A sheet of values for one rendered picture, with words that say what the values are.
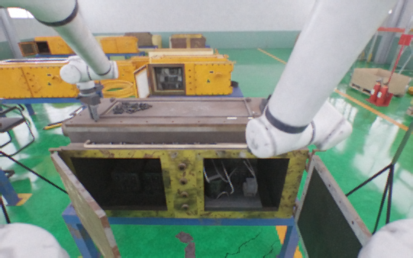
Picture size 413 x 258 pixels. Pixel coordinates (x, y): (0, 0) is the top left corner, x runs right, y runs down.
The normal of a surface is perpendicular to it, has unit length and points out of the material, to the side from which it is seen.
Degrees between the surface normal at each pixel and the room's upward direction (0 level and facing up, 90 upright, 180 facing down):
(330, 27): 101
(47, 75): 90
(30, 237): 13
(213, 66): 90
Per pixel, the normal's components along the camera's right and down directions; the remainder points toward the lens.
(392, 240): -0.20, -0.90
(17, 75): 0.02, 0.47
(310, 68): -0.67, 0.48
